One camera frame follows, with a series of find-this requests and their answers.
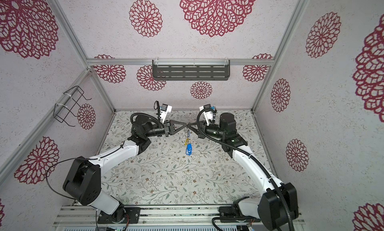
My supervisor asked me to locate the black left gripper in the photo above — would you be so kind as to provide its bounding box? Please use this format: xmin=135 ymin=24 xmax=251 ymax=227
xmin=145 ymin=120 xmax=187 ymax=138

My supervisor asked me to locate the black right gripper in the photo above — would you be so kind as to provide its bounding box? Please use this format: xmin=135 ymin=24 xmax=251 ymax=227
xmin=188 ymin=120 xmax=227 ymax=142

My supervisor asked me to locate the keyring bunch with blue tags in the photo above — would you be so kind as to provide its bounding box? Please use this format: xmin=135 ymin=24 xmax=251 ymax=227
xmin=185 ymin=128 xmax=193 ymax=156

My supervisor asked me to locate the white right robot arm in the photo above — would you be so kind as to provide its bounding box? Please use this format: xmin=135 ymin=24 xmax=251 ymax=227
xmin=187 ymin=108 xmax=299 ymax=231

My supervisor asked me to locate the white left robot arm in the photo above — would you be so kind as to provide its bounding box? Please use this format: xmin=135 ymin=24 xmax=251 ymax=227
xmin=63 ymin=113 xmax=187 ymax=224

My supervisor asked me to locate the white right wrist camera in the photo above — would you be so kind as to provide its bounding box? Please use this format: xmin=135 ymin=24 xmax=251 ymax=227
xmin=200 ymin=104 xmax=217 ymax=126

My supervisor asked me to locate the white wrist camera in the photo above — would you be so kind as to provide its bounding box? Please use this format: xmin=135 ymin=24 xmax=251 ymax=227
xmin=160 ymin=104 xmax=172 ymax=124
xmin=200 ymin=104 xmax=217 ymax=126

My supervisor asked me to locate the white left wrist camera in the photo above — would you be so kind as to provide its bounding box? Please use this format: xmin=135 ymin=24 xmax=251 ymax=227
xmin=160 ymin=104 xmax=172 ymax=124

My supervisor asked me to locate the grey slotted wall shelf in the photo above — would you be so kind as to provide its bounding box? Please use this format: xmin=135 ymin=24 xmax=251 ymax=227
xmin=152 ymin=60 xmax=231 ymax=81

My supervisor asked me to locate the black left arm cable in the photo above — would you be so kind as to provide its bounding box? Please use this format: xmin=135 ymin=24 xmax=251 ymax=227
xmin=45 ymin=157 xmax=91 ymax=201

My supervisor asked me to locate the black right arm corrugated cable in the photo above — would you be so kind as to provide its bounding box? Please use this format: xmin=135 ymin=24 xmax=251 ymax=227
xmin=196 ymin=107 xmax=296 ymax=231

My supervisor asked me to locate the black wire wall rack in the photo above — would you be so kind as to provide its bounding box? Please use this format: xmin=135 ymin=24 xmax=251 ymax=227
xmin=53 ymin=86 xmax=92 ymax=128

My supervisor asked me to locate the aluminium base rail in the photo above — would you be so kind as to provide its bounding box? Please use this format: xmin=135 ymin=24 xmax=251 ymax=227
xmin=52 ymin=204 xmax=305 ymax=231

